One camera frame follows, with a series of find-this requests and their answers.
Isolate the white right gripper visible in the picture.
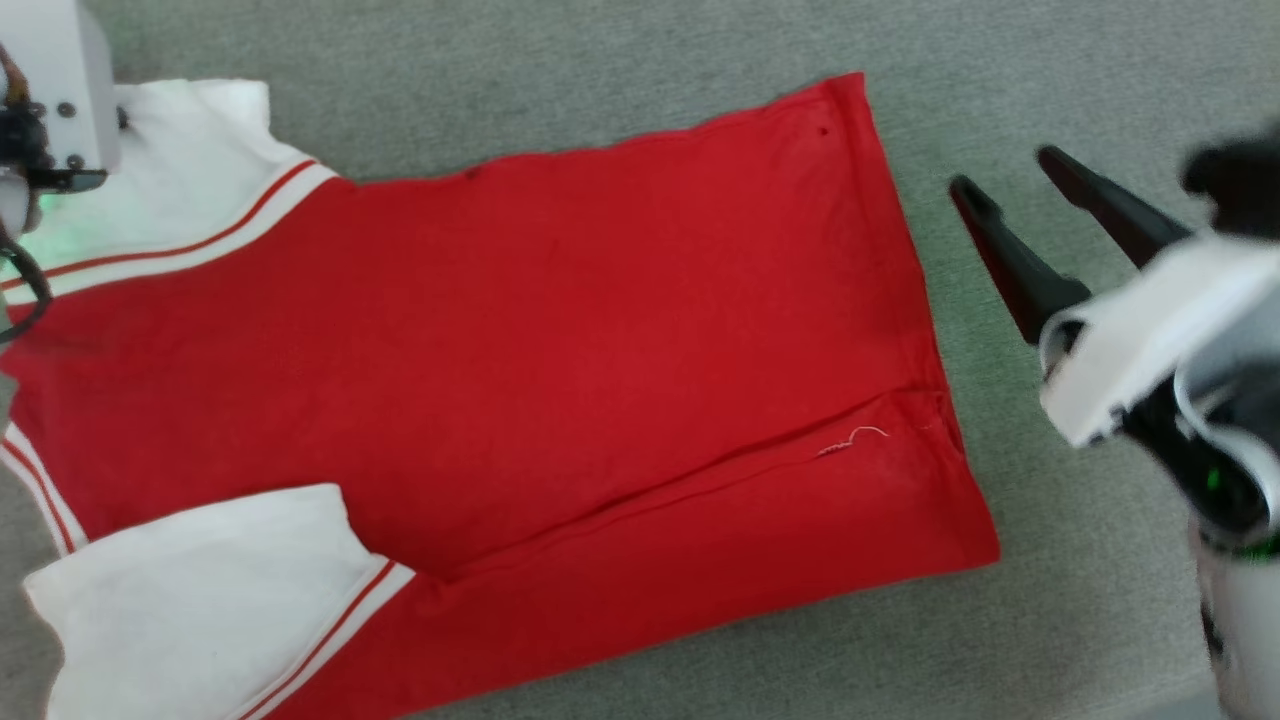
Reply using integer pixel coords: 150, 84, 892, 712
948, 145, 1280, 546

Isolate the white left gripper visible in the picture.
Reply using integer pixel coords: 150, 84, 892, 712
0, 0, 123, 201

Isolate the red white Bulls jersey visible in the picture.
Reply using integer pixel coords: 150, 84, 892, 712
0, 72, 1002, 720

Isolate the grey fabric sofa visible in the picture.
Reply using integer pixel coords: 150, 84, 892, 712
0, 0, 1280, 720

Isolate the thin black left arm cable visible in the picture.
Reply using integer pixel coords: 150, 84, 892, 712
0, 225, 53, 346

